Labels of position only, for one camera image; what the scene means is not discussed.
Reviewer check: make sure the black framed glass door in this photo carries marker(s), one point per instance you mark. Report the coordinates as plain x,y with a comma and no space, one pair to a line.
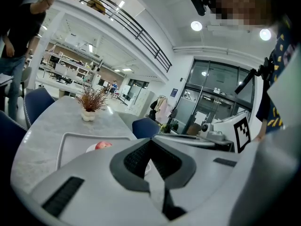
211,98

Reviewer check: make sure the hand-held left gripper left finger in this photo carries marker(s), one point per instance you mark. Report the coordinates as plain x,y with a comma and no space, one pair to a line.
98,185

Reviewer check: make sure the person's black printed jersey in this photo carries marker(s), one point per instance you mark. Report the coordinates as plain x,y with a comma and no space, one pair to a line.
282,55

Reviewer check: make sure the person's head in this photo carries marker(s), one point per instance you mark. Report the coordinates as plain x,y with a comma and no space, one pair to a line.
240,3

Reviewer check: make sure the white storage shelves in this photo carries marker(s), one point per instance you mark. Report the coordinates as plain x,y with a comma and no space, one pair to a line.
68,67

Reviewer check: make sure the round ceiling lamp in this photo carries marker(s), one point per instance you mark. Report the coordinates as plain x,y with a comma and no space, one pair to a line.
196,26
265,34

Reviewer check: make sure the black head-worn camera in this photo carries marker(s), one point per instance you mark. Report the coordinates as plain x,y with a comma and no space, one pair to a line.
199,3

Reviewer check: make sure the dried plant in white vase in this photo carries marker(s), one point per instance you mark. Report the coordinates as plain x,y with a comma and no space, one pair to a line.
90,102

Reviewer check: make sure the yellow green bundle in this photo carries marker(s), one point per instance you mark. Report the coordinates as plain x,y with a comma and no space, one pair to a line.
168,127

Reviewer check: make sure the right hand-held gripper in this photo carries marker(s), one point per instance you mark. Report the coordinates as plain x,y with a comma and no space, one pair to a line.
225,132

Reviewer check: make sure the white lockers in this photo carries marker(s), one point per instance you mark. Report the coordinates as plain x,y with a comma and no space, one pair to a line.
143,102

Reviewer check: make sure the person's right forearm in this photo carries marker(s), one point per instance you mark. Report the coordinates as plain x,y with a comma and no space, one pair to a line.
259,138

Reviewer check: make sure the grey plastic chair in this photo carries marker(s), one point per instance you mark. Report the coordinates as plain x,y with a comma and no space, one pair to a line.
26,79

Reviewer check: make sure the clothes rack with garments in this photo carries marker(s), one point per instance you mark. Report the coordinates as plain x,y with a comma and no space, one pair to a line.
162,107

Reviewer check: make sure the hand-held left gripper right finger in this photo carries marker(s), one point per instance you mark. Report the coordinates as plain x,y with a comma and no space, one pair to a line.
207,173

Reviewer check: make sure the black balcony railing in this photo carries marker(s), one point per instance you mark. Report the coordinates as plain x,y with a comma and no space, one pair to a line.
141,32

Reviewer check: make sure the blue wall sign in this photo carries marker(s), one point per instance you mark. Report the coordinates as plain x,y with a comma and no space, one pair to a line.
174,92

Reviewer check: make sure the blue upholstered chair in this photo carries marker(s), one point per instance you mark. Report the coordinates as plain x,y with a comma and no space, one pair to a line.
10,145
37,105
145,128

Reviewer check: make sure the red apple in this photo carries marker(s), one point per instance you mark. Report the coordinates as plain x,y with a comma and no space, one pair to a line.
103,145

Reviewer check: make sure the grey rectangular tray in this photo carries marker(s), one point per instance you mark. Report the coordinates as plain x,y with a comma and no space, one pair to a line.
70,145

